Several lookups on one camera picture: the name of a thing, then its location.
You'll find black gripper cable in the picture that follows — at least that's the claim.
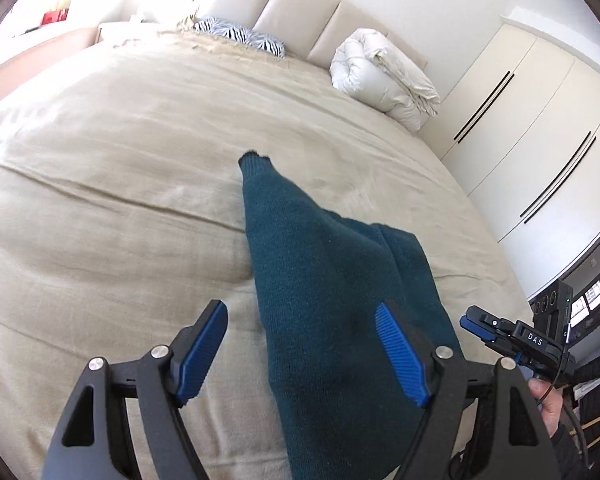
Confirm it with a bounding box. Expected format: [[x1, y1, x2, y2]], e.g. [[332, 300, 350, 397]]
[[552, 390, 598, 480]]

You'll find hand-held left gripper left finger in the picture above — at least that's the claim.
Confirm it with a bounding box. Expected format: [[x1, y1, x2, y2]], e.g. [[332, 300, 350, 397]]
[[40, 299, 229, 480]]

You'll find dark teal knit sweater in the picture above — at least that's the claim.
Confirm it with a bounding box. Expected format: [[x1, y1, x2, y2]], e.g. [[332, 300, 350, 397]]
[[238, 150, 466, 480]]

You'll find person's right forearm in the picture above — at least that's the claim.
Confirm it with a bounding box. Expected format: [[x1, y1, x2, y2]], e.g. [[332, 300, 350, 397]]
[[550, 422, 597, 480]]

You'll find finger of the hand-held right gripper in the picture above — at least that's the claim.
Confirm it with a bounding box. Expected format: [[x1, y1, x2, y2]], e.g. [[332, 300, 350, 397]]
[[459, 305, 517, 350]]

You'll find beige padded headboard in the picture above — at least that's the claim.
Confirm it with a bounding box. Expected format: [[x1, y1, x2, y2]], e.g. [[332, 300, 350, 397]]
[[200, 0, 428, 68]]

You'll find person's right hand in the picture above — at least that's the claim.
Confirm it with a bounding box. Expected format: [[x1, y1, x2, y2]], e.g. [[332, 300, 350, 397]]
[[527, 379, 566, 436]]

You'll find zebra print pillow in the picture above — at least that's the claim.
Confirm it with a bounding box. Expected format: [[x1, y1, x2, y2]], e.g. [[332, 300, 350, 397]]
[[192, 16, 287, 58]]

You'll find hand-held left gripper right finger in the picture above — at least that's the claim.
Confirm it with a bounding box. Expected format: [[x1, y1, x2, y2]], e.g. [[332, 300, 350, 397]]
[[375, 301, 561, 480]]

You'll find white folded duvet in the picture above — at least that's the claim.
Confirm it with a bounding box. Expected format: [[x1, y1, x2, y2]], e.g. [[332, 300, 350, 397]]
[[330, 28, 441, 133]]

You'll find bed with beige bedspread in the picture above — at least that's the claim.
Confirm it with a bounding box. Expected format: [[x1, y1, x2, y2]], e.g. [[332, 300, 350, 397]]
[[0, 25, 536, 480]]

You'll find white wardrobe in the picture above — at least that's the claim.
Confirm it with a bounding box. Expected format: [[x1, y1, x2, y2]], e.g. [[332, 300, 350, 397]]
[[420, 7, 600, 301]]

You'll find black wardrobe handle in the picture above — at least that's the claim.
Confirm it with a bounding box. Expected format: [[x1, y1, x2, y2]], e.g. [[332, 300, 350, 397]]
[[520, 131, 592, 218], [452, 71, 510, 141], [457, 74, 515, 144], [525, 137, 598, 224]]

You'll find beige window bench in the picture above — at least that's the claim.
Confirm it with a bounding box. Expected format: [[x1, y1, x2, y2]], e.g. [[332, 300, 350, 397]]
[[0, 27, 98, 116]]

